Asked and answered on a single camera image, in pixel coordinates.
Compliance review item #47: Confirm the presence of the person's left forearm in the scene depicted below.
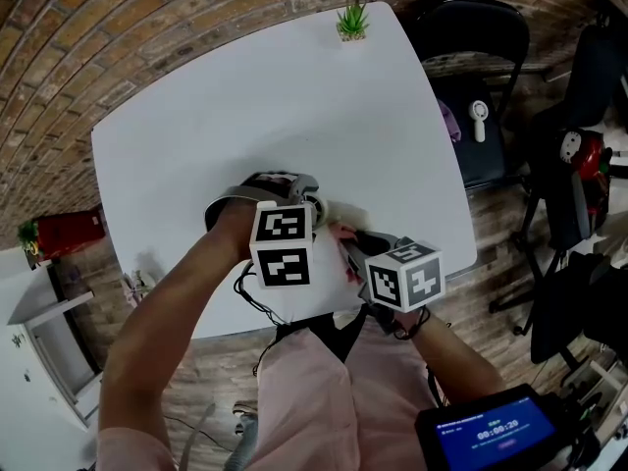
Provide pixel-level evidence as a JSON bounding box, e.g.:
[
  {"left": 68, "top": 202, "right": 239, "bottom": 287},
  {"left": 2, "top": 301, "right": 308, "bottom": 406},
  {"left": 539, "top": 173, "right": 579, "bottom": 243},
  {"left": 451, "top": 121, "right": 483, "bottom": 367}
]
[{"left": 97, "top": 198, "right": 256, "bottom": 441}]

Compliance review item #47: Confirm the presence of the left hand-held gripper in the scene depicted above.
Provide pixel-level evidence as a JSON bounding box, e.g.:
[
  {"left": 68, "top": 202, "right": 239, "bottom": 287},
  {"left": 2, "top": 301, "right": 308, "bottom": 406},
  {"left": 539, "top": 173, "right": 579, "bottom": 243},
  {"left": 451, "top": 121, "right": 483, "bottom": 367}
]
[{"left": 204, "top": 170, "right": 325, "bottom": 289}]

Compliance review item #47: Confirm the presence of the pink cloth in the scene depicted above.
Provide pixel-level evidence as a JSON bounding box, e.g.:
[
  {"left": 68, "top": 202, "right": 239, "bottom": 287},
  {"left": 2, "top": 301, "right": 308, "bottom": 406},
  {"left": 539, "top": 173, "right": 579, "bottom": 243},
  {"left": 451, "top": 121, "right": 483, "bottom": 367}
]
[{"left": 331, "top": 222, "right": 367, "bottom": 287}]

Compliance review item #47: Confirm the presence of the purple cloth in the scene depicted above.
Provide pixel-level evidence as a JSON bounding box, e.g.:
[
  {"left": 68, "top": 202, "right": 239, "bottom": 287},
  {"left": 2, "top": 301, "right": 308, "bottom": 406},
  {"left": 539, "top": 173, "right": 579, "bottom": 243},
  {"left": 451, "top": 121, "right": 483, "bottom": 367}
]
[{"left": 438, "top": 98, "right": 463, "bottom": 142}]

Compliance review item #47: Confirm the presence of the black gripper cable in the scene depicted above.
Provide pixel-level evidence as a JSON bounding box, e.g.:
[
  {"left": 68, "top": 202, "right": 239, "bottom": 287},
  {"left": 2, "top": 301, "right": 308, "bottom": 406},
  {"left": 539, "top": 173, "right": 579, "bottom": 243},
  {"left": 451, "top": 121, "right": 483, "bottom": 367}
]
[
  {"left": 234, "top": 260, "right": 295, "bottom": 326},
  {"left": 392, "top": 306, "right": 433, "bottom": 340}
]

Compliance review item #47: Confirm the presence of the person's right forearm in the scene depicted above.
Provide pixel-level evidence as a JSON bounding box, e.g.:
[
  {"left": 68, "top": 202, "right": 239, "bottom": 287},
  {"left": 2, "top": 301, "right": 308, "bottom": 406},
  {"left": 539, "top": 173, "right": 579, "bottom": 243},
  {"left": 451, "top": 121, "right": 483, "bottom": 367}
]
[{"left": 394, "top": 306, "right": 506, "bottom": 404}]

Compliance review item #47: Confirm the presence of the person's pink clothing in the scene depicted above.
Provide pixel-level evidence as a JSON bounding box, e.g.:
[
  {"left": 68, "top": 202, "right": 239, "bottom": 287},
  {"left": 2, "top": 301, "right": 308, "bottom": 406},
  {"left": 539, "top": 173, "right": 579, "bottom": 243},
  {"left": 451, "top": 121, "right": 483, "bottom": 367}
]
[{"left": 95, "top": 321, "right": 443, "bottom": 471}]

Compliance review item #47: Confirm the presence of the red white toy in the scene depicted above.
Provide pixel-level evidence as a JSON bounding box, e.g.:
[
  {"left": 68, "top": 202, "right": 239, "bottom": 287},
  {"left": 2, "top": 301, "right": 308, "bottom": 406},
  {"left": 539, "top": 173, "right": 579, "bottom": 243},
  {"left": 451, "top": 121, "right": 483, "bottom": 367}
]
[{"left": 558, "top": 129, "right": 614, "bottom": 215}]

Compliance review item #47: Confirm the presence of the black tablet blue screen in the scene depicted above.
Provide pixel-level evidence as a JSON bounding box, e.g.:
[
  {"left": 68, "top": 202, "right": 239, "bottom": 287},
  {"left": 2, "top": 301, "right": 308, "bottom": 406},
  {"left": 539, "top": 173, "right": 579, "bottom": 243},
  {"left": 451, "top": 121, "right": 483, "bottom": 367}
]
[{"left": 414, "top": 384, "right": 573, "bottom": 471}]

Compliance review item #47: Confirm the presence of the green potted plant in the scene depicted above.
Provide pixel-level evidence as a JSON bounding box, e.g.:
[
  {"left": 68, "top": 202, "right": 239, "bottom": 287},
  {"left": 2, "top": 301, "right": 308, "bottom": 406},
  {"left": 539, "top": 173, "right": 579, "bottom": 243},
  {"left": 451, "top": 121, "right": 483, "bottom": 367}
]
[{"left": 336, "top": 0, "right": 370, "bottom": 43}]

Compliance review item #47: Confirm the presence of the red box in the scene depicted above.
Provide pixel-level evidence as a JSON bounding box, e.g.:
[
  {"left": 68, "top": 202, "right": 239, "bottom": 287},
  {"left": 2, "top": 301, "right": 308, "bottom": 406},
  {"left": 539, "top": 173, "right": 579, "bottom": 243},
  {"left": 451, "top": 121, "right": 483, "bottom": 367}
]
[{"left": 34, "top": 208, "right": 107, "bottom": 259}]

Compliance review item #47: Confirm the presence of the pink potted plant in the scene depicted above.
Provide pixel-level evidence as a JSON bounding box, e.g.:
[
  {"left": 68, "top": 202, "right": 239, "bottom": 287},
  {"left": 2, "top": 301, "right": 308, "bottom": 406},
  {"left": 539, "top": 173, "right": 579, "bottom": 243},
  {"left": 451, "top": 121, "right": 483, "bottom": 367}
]
[{"left": 122, "top": 268, "right": 156, "bottom": 306}]

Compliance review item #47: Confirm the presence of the black folding chair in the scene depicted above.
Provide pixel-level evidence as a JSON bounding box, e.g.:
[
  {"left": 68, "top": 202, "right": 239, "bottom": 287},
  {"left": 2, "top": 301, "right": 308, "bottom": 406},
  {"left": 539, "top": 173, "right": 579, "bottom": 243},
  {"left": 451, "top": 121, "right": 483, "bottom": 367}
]
[{"left": 409, "top": 0, "right": 531, "bottom": 195}]

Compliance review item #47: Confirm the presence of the grey strap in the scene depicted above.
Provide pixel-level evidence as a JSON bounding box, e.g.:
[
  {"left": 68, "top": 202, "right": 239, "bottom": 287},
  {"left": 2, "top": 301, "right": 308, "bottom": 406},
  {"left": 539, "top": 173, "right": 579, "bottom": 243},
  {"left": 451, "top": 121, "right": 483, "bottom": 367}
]
[{"left": 179, "top": 402, "right": 217, "bottom": 471}]

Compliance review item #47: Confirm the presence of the black swivel chair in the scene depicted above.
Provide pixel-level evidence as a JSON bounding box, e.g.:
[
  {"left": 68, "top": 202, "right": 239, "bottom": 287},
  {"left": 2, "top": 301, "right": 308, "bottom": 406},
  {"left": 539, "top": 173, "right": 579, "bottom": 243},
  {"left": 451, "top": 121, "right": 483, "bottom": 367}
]
[{"left": 529, "top": 250, "right": 628, "bottom": 372}]

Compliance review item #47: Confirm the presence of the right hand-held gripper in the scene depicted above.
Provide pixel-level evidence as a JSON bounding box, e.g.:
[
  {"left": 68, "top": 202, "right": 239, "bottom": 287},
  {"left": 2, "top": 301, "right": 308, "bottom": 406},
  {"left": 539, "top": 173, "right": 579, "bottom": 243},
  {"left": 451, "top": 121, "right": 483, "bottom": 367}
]
[{"left": 341, "top": 231, "right": 446, "bottom": 321}]

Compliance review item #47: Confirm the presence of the black office chair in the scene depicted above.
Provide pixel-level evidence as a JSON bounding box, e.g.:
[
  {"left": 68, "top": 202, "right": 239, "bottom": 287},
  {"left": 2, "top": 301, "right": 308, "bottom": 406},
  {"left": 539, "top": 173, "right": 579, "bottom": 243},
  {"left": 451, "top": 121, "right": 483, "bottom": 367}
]
[{"left": 490, "top": 22, "right": 628, "bottom": 336}]

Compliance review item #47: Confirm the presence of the green yellow plant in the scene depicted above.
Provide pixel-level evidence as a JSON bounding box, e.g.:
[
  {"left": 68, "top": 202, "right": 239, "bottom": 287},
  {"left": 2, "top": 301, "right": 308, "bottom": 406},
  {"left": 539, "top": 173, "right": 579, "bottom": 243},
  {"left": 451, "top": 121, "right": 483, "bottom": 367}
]
[{"left": 17, "top": 219, "right": 43, "bottom": 270}]

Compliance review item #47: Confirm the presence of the white handheld fan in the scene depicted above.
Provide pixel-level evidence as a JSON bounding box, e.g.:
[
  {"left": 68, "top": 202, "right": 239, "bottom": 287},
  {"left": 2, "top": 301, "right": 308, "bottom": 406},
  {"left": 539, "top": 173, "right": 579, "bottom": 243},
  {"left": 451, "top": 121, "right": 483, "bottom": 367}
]
[{"left": 468, "top": 99, "right": 490, "bottom": 143}]

